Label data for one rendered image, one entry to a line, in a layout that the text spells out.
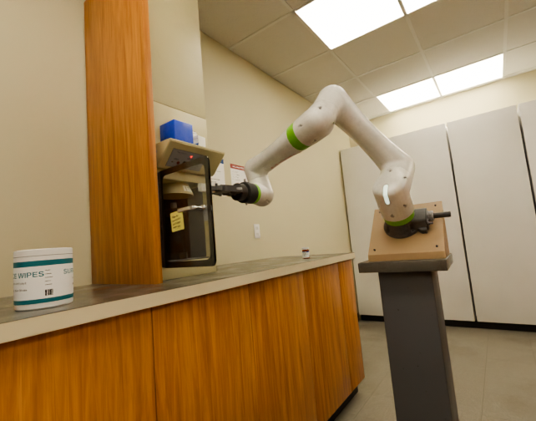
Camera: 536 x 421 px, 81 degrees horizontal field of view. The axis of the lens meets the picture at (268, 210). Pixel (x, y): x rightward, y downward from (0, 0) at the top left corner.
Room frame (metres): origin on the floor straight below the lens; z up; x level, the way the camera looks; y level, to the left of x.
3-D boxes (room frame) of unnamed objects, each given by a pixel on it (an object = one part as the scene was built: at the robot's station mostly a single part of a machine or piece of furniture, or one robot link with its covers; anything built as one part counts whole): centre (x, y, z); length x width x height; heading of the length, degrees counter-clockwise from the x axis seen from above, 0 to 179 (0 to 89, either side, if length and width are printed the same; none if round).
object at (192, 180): (1.20, 0.32, 1.19); 0.30 x 0.01 x 0.40; 53
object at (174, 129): (1.33, 0.37, 1.55); 0.10 x 0.10 x 0.09; 54
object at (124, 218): (1.33, 0.62, 1.64); 0.49 x 0.03 x 1.40; 54
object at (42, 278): (0.85, 0.61, 1.01); 0.13 x 0.13 x 0.15
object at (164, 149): (1.39, 0.32, 1.46); 0.32 x 0.12 x 0.10; 144
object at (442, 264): (1.36, -0.57, 0.92); 0.32 x 0.32 x 0.04; 57
